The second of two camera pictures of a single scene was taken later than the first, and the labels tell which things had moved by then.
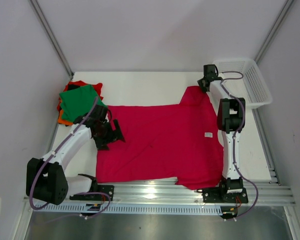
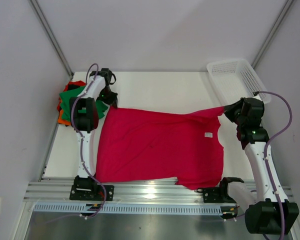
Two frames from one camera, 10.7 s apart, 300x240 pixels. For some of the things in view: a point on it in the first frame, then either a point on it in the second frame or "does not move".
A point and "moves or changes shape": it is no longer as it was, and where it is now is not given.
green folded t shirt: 78,102 does not move
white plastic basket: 243,76 does not move
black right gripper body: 203,83 to 233,111
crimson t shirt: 179,141 moves or changes shape
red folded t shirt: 97,88 does not move
